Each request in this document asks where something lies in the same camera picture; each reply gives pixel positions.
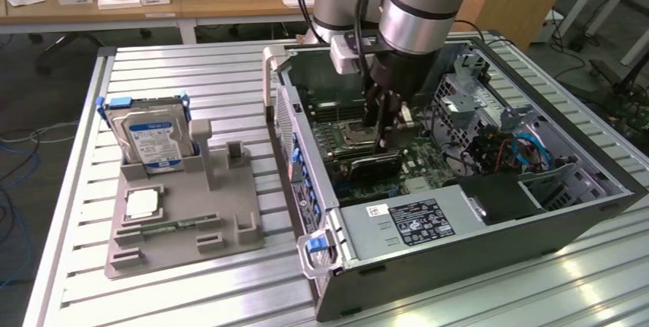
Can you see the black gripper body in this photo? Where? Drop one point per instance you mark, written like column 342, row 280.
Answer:
column 400, row 72

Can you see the NVIDIA graphics card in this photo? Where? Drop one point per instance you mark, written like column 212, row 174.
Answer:
column 374, row 167

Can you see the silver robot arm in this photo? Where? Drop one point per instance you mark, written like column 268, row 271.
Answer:
column 416, row 7

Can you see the black RAM slot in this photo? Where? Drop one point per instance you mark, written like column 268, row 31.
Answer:
column 341, row 111
column 342, row 115
column 352, row 150
column 352, row 154
column 340, row 103
column 340, row 107

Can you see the metal CPU socket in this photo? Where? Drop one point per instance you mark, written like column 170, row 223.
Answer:
column 354, row 137

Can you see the thin metal locking lever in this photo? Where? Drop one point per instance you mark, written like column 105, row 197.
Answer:
column 337, row 112

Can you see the green Dell motherboard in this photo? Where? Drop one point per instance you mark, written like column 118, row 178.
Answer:
column 421, row 163

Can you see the silver chipset heatsink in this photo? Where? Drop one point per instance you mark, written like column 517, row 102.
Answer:
column 418, row 185

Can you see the perforated metal drive cage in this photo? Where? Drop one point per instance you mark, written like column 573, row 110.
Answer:
column 466, row 114

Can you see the grey power supply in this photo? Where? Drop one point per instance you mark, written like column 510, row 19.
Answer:
column 365, row 239

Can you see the wooden cabinet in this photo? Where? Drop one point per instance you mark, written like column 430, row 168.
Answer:
column 522, row 0

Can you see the grey disk bay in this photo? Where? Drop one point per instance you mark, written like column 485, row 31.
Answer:
column 557, row 190

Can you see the open grey PC case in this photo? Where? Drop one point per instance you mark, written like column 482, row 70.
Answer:
column 456, row 266

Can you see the black floor equipment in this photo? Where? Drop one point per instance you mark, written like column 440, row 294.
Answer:
column 623, row 87

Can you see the hard disk with blue caddy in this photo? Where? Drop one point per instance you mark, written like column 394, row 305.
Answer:
column 152, row 140

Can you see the green RAM stick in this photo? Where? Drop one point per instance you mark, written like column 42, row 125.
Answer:
column 166, row 224

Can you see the grey parts rack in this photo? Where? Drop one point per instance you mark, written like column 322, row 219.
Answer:
column 192, row 254

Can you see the silver CPU chip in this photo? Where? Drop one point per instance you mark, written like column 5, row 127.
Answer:
column 140, row 204

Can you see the flat white box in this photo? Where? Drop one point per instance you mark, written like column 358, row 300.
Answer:
column 118, row 4

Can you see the black chair base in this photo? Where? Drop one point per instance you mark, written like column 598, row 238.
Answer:
column 65, row 43

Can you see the white paper slip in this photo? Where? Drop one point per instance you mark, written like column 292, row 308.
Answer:
column 25, row 0

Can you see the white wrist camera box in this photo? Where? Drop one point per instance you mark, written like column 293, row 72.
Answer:
column 344, row 57

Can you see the white table frame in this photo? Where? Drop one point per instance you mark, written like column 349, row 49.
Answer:
column 581, row 0

